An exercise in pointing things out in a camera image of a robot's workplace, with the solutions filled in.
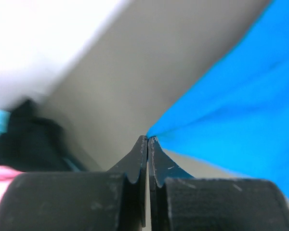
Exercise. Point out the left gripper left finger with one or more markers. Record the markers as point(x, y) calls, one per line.
point(112, 200)

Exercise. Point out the black t shirt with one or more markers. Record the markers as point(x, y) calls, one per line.
point(32, 143)

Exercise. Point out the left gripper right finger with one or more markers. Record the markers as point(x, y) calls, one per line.
point(181, 202)

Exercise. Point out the blue t shirt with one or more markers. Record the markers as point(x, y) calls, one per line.
point(237, 115)

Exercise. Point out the pink t shirt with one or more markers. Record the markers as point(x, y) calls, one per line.
point(7, 173)

